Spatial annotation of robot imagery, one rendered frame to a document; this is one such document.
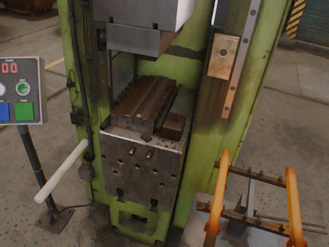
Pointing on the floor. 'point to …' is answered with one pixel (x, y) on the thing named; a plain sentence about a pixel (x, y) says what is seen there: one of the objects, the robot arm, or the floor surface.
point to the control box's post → (23, 129)
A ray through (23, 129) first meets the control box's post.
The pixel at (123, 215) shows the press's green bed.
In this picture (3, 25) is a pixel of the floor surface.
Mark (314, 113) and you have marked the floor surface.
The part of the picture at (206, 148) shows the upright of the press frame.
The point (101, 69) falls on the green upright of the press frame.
